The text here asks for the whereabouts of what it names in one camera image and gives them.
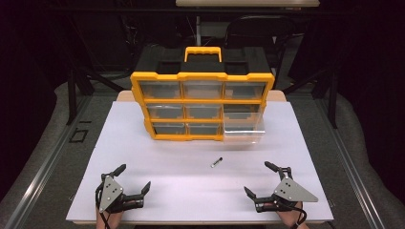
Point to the black metal stand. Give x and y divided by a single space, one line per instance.
333 98
72 95

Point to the metal floor rail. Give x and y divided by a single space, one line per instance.
47 162
350 165

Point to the person's left hand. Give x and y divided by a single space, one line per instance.
111 220

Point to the black chair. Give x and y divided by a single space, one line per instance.
254 28

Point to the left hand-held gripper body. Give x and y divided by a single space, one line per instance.
110 192

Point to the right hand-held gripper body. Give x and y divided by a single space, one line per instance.
291 191

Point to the person's right hand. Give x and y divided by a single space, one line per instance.
293 218

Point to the clear plastic drawer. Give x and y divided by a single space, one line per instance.
243 112
245 135

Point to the small black and silver cylinder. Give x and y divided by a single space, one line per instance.
216 162

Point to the yellow and black drawer organizer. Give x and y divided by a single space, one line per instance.
200 75

